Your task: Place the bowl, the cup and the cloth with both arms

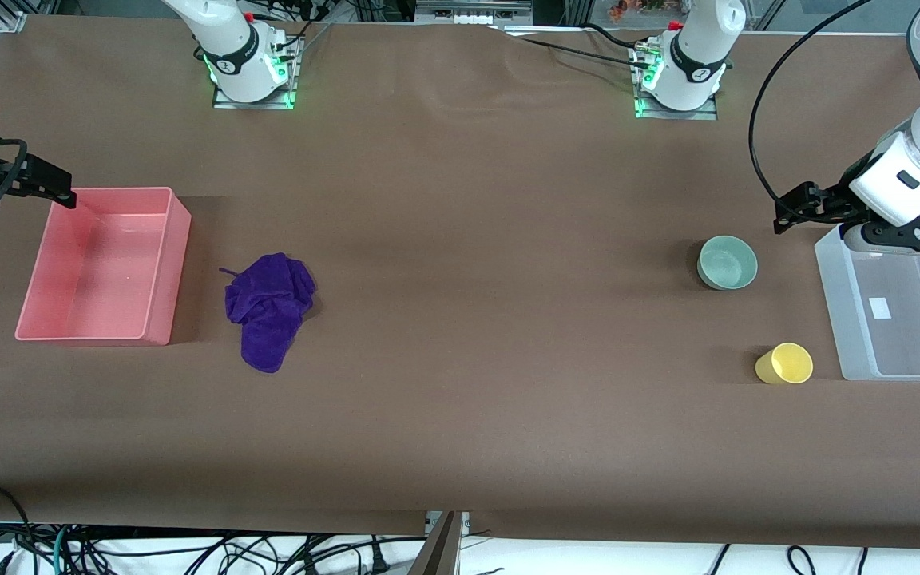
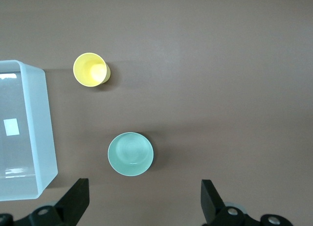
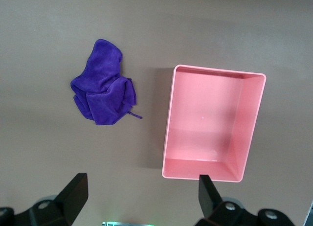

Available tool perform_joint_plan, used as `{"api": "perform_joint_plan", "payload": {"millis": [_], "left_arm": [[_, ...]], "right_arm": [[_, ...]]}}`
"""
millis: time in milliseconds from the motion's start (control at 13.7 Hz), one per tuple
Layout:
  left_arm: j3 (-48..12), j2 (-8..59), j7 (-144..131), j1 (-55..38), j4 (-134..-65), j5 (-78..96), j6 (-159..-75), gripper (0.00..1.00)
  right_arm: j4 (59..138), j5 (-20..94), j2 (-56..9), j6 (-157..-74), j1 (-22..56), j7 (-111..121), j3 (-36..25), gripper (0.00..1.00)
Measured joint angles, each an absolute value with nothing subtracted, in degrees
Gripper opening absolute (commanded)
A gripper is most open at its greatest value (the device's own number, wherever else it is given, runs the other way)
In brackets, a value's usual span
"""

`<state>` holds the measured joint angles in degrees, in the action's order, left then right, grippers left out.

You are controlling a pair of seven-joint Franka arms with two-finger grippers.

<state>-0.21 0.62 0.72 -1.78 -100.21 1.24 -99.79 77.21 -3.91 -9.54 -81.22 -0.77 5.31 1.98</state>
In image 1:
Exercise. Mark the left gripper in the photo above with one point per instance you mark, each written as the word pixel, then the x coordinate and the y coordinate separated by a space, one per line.
pixel 834 201

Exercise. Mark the pale green bowl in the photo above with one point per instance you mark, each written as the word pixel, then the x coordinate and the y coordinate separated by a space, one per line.
pixel 727 263

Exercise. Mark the yellow plastic cup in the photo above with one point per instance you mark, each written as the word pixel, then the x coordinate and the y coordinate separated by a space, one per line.
pixel 786 364

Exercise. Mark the purple cloth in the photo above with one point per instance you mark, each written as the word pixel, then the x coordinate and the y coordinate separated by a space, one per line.
pixel 268 307

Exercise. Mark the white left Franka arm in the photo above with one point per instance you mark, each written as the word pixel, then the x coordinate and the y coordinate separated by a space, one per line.
pixel 695 48

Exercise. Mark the pink plastic bin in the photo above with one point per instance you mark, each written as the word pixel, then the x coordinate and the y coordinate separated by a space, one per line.
pixel 101 263

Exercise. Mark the translucent plastic bin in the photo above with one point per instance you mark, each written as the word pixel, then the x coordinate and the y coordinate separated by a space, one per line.
pixel 899 335

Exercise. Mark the orange background objects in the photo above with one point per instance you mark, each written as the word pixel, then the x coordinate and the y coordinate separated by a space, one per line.
pixel 624 8

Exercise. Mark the white power strip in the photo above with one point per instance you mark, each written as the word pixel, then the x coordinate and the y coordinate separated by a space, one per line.
pixel 472 12

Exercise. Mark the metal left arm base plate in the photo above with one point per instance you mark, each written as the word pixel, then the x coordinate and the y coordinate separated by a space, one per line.
pixel 676 114

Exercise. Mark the metal corner bracket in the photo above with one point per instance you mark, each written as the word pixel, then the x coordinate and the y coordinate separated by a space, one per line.
pixel 11 21

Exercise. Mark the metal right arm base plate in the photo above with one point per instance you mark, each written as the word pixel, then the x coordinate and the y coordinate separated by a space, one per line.
pixel 256 104

